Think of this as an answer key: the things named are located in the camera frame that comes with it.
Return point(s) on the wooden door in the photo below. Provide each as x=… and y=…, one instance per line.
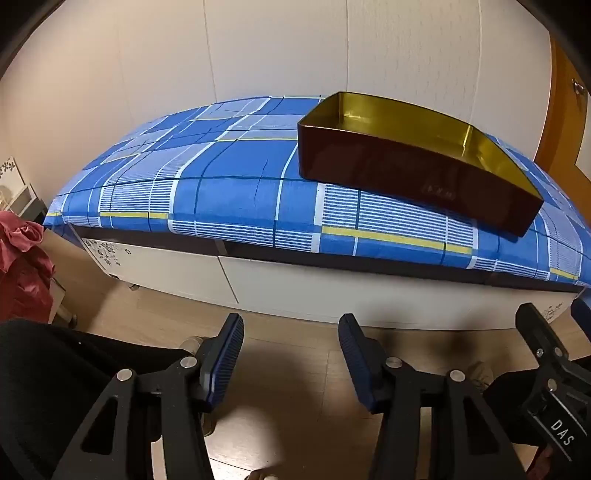
x=565, y=115

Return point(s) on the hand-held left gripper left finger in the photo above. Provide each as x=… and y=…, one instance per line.
x=226, y=357

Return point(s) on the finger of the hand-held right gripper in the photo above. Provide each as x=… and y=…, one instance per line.
x=582, y=314
x=538, y=337

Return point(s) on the white floral-print drawer front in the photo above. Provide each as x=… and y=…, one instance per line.
x=171, y=272

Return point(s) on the red cloth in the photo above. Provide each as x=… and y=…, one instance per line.
x=21, y=267

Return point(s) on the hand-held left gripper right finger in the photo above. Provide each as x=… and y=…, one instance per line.
x=358, y=362

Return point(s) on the white wheeled cart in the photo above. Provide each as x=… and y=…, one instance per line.
x=62, y=300

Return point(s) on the white bed drawer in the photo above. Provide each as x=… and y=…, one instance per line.
x=369, y=295

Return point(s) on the blue plaid blanket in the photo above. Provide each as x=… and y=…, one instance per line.
x=231, y=198

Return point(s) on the person's left black trouser leg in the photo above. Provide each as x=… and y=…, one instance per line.
x=69, y=369

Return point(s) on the dark red gold-lined tin box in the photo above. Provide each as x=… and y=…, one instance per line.
x=397, y=161

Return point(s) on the white shelf unit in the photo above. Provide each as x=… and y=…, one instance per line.
x=21, y=194

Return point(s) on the person's black trouser leg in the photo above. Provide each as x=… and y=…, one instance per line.
x=69, y=369
x=505, y=392

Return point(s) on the person's right beige shoe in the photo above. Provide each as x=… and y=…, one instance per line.
x=480, y=374

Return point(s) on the person's right black trouser leg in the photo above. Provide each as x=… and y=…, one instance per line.
x=505, y=392

